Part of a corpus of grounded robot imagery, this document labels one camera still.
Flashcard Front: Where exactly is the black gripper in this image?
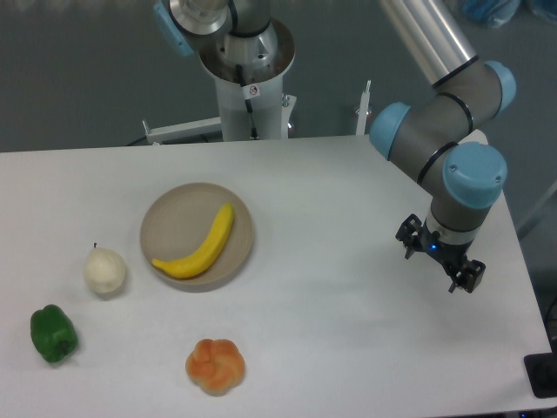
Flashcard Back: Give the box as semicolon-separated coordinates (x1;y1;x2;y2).
395;213;486;293

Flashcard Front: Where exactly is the blue plastic bag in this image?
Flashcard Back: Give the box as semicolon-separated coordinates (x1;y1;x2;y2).
459;0;521;29

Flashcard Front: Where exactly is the green bell pepper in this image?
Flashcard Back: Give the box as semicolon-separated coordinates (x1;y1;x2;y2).
30;305;79;364

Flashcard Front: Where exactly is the black device at edge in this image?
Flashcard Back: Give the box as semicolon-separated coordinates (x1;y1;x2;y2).
524;353;556;399

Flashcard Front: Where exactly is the white mounting bracket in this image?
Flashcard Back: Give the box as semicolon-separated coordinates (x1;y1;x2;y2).
142;117;221;145
354;79;372;135

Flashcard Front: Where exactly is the white pear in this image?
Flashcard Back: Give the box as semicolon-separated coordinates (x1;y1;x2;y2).
83;243;126;299

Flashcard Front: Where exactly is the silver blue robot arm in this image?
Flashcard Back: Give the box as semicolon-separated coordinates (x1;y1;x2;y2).
153;1;516;292

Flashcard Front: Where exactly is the black base cable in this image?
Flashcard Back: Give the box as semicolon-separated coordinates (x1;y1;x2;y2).
234;64;260;141

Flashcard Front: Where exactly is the orange bread roll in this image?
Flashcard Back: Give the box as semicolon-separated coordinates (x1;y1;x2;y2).
185;339;245;396

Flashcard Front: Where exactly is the beige round plate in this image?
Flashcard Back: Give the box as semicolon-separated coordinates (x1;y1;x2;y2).
139;183;254;292

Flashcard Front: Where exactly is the white left mounting bracket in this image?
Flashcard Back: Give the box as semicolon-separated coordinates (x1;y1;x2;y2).
142;117;221;145

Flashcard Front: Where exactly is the white right mounting bracket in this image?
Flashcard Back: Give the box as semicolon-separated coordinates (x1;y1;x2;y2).
354;79;372;135

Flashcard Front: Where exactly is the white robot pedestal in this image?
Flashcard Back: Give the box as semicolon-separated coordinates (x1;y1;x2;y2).
200;18;296;141

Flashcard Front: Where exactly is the yellow banana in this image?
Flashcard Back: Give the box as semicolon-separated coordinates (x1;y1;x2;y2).
151;203;235;280

